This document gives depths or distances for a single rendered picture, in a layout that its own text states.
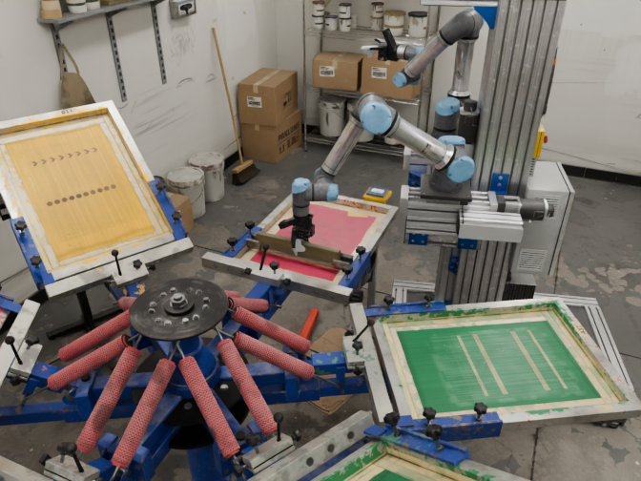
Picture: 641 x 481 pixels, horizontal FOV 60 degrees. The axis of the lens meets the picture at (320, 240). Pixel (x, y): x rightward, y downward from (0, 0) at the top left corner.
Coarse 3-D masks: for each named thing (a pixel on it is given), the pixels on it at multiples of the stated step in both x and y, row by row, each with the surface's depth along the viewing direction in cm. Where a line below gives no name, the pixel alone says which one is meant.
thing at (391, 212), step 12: (288, 204) 295; (348, 204) 298; (360, 204) 295; (372, 204) 293; (384, 204) 293; (276, 216) 283; (396, 216) 290; (264, 228) 274; (384, 228) 272; (372, 240) 263; (240, 252) 256; (372, 252) 259
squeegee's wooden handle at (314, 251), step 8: (264, 232) 256; (264, 240) 255; (272, 240) 254; (280, 240) 251; (288, 240) 250; (272, 248) 256; (280, 248) 254; (288, 248) 252; (312, 248) 246; (320, 248) 245; (328, 248) 244; (304, 256) 250; (312, 256) 248; (320, 256) 246; (328, 256) 245; (336, 256) 243
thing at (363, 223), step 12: (336, 216) 290; (348, 216) 290; (360, 228) 279; (348, 240) 269; (360, 240) 269; (348, 252) 261; (300, 264) 252; (312, 264) 252; (312, 276) 245; (324, 276) 245
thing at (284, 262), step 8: (312, 208) 297; (320, 208) 297; (328, 208) 297; (320, 216) 290; (328, 216) 290; (280, 232) 276; (288, 232) 276; (312, 240) 269; (256, 256) 258; (272, 256) 258; (280, 256) 258; (264, 264) 252; (280, 264) 252; (288, 264) 252
